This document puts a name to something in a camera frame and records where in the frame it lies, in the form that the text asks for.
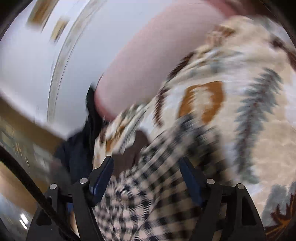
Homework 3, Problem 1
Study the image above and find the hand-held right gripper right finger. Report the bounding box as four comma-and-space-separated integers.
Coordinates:
179, 156, 267, 241

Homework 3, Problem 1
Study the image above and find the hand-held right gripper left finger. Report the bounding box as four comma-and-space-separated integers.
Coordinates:
25, 156, 115, 241

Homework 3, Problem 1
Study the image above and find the black beige checked shirt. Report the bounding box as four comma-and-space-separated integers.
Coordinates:
92, 113, 232, 241

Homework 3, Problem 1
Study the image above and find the dark clothing pile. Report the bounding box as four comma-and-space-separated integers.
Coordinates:
54, 85, 110, 186

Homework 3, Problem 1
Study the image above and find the wooden glass cabinet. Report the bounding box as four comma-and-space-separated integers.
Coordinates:
0, 96, 72, 232

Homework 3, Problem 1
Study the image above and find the leaf print blanket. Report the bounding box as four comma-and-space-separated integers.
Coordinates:
92, 15, 296, 241

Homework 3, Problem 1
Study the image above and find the pink brown sofa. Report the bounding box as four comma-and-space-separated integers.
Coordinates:
94, 0, 296, 121

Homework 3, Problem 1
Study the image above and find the black cable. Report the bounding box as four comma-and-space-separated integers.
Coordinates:
0, 146, 80, 241

